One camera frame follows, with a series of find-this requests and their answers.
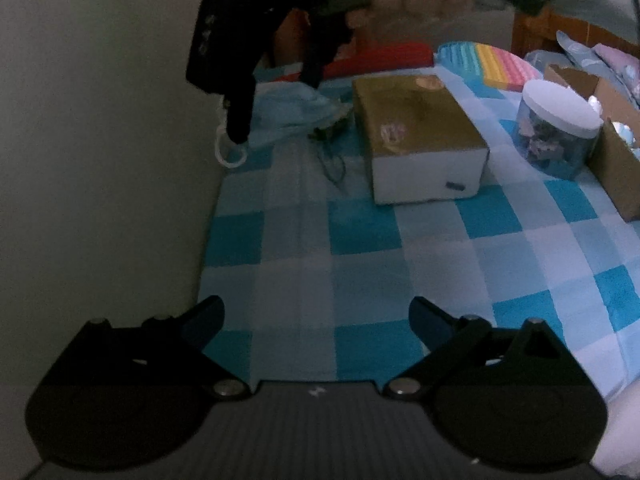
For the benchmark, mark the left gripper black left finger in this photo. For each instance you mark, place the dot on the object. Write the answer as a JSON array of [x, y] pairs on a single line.
[[121, 398]]

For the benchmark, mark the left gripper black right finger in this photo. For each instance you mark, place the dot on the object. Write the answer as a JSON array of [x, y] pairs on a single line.
[[515, 399]]

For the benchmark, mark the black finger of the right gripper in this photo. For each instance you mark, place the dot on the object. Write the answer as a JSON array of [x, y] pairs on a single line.
[[239, 95]]

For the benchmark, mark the grey-blue face mask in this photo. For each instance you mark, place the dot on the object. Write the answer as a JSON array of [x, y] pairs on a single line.
[[281, 110]]

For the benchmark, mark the pale blue round plush toy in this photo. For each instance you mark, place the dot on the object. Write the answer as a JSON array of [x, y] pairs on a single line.
[[625, 133]]

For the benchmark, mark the person's hand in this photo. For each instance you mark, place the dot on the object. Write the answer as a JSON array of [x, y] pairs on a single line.
[[409, 11]]

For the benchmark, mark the red folded fan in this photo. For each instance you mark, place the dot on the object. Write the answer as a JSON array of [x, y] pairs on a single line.
[[362, 55]]

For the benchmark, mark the gold tissue pack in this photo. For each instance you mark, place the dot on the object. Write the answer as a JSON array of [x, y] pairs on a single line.
[[421, 145]]

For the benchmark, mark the open cardboard box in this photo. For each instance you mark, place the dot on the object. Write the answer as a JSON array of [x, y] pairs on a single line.
[[611, 161]]

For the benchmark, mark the rainbow round pop-it toy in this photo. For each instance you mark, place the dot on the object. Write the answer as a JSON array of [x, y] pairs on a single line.
[[489, 65]]

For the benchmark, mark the clear jar with white lid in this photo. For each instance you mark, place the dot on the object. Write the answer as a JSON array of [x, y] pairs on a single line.
[[556, 128]]

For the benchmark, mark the wooden bed headboard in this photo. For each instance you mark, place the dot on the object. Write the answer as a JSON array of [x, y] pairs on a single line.
[[530, 33]]

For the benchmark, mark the blue floral pillow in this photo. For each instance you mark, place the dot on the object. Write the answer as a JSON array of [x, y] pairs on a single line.
[[581, 56]]

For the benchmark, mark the purple floral pillow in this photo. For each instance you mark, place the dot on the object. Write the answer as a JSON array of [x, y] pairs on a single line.
[[625, 65]]

